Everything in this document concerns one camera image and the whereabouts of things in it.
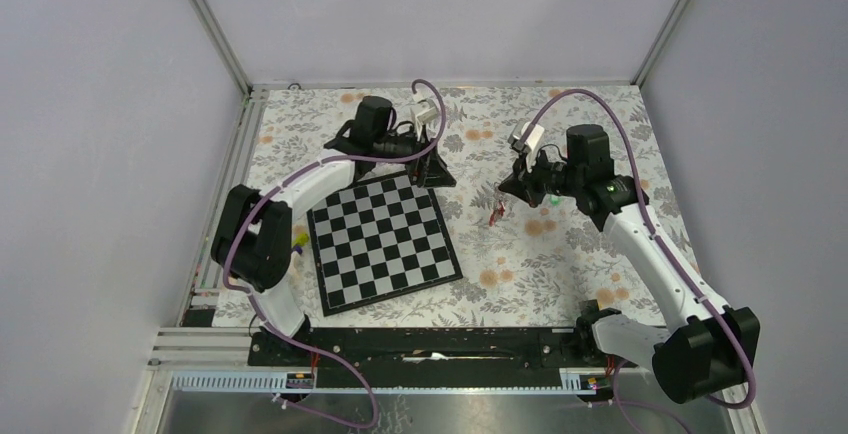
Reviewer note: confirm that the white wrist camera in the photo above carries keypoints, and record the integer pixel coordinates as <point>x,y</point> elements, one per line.
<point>423,111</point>
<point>526,138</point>

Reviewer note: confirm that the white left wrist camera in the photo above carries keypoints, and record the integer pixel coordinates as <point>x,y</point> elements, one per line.
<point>423,111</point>

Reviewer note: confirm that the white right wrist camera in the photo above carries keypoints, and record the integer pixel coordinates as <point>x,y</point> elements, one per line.
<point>526,138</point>

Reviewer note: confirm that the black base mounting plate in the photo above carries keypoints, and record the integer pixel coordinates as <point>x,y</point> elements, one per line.
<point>434,358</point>

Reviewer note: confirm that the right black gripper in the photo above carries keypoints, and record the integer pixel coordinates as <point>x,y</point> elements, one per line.
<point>519,186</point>

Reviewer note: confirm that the black white chessboard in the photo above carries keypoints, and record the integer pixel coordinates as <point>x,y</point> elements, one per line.
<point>379,239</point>

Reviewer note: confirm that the floral patterned table mat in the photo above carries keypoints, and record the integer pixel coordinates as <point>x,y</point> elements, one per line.
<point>523,266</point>

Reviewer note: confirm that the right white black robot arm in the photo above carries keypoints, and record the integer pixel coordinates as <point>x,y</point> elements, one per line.
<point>705,346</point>

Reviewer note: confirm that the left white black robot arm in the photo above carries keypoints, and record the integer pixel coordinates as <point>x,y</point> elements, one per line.
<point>253,240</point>

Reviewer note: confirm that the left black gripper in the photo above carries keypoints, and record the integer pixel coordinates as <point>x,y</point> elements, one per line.
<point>431,169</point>

